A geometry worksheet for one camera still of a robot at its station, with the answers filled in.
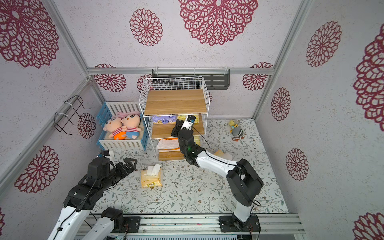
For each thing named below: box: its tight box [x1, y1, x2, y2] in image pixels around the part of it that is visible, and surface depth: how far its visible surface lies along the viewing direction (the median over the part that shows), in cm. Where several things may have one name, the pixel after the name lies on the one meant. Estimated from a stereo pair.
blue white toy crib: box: [96, 101, 149, 151], surface depth 103 cm
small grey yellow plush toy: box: [228, 119, 245, 142], surface depth 109 cm
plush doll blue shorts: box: [121, 111, 142, 139], surface depth 100 cm
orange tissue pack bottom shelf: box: [157, 137, 181, 153], surface depth 97 cm
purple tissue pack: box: [152, 116, 177, 124], surface depth 83 cm
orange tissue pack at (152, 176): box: [140, 164, 164, 189], surface depth 87 cm
